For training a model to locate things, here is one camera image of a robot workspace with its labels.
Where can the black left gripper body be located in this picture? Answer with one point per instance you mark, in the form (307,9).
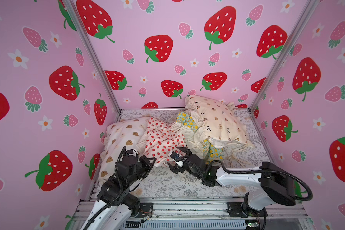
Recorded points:
(141,169)

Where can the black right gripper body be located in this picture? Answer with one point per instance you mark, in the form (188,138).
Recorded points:
(182,161)

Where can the yellow lemon print pillow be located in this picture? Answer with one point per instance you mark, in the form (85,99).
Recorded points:
(194,139)

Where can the cream bear print pillow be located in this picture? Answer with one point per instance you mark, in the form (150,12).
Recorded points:
(119,135)

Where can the red strawberry print pillow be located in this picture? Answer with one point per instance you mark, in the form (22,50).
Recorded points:
(159,140)

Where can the beige animal print pillow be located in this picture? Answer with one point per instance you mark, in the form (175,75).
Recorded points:
(219,124)

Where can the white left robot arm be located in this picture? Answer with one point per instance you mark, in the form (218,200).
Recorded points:
(115,204)

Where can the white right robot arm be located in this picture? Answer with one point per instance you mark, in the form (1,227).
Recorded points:
(274,186)

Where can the floral pattern table mat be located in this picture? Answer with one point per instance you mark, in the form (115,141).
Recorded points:
(162,183)

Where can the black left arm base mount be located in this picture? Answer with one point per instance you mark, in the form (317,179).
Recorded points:
(141,208)

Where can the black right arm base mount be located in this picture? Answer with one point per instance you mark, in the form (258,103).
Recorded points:
(239,210)

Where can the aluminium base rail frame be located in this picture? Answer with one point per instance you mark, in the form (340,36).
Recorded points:
(208,213)

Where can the aluminium frame corner post left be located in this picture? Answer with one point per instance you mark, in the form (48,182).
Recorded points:
(92,21)

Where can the aluminium frame corner post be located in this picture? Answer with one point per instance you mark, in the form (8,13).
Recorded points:
(92,21)
(299,26)

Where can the aluminium frame corner post right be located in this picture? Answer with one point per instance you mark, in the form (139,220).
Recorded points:
(299,26)

